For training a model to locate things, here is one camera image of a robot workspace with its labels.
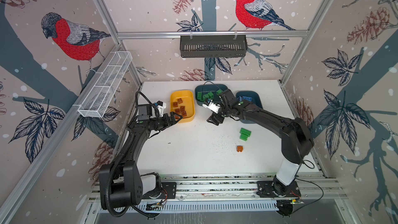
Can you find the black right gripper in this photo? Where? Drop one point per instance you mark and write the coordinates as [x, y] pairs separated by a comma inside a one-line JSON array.
[[223, 104]]

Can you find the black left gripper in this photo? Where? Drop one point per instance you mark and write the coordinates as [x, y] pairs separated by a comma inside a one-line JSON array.
[[166, 122]]

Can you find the blue lego plate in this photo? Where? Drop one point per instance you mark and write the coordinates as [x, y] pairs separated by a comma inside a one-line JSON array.
[[247, 98]]

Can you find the long green lego brick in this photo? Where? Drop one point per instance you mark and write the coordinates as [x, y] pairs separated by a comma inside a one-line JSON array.
[[199, 96]]

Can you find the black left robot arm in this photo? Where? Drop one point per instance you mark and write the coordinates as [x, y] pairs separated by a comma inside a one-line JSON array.
[[121, 185]]

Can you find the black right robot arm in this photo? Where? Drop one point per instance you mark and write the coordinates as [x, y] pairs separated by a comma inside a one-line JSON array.
[[296, 139]]

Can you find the yellow plastic bin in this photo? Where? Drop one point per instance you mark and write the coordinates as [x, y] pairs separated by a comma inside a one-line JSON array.
[[183, 103]]

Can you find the right dark teal bin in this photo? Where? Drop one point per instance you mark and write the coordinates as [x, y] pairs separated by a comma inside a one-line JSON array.
[[255, 100]]

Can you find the dark teal bin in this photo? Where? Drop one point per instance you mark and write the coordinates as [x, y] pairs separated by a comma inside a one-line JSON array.
[[255, 100], [205, 88]]

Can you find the middle dark teal bin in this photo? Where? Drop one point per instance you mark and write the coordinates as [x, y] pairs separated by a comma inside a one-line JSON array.
[[205, 88]]

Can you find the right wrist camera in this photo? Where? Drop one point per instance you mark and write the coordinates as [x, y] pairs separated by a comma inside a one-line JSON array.
[[211, 105]]

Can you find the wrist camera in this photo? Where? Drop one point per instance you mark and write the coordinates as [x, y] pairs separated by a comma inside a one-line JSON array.
[[148, 111], [211, 105]]

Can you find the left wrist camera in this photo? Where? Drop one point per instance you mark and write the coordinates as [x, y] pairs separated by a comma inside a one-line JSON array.
[[148, 111]]

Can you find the black hanging wire basket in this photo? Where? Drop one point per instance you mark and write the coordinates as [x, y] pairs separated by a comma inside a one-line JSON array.
[[213, 46]]

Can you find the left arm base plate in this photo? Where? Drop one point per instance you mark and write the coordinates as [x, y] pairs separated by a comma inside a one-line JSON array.
[[168, 188]]

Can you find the white mesh wall shelf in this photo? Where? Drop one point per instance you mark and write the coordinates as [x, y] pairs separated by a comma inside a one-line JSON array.
[[99, 98]]

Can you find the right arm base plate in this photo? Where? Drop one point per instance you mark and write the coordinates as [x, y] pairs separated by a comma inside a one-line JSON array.
[[264, 189]]

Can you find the aluminium mounting rail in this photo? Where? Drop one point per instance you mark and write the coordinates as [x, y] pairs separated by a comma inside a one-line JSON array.
[[244, 187]]

